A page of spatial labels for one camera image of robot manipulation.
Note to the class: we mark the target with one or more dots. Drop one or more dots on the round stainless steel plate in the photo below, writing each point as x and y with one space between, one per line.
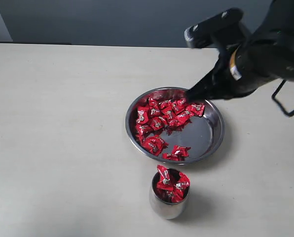
203 135

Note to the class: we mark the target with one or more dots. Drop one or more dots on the stainless steel cup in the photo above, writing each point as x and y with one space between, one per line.
166 210

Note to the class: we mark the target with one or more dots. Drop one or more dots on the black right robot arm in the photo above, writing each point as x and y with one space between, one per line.
246 60

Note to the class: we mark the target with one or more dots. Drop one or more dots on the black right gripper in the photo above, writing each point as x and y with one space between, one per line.
219 84

